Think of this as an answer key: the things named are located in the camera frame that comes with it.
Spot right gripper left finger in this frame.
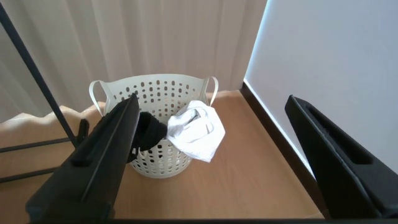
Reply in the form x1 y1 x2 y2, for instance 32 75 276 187
25 93 141 219

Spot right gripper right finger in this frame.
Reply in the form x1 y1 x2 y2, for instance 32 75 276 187
284 95 398 219

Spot black shorts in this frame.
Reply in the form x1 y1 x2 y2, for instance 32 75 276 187
126 111 169 164

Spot white laundry basket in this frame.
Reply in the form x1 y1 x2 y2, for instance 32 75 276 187
88 73 220 179

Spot black clothes rack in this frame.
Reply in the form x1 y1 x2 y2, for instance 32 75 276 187
0 2 91 184

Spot white garment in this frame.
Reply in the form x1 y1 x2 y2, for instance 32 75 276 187
166 100 226 164

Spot beige curtain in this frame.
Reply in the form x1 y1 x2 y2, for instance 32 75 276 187
0 0 269 124

